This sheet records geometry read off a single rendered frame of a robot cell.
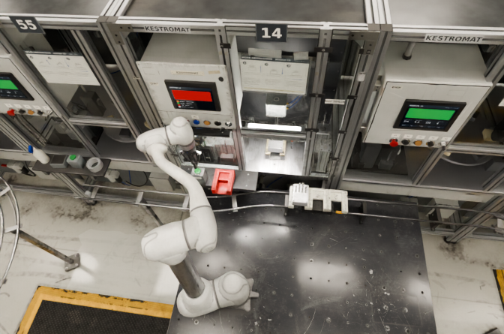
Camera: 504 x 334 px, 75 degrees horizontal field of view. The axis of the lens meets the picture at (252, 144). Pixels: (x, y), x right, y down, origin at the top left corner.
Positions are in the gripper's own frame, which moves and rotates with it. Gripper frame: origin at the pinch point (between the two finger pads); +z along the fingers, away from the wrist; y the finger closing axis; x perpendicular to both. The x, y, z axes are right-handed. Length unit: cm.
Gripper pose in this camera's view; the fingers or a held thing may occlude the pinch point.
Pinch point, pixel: (195, 163)
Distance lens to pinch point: 204.9
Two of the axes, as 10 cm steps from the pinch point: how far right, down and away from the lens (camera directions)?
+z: 0.6, 5.7, 8.2
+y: -9.9, -0.8, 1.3
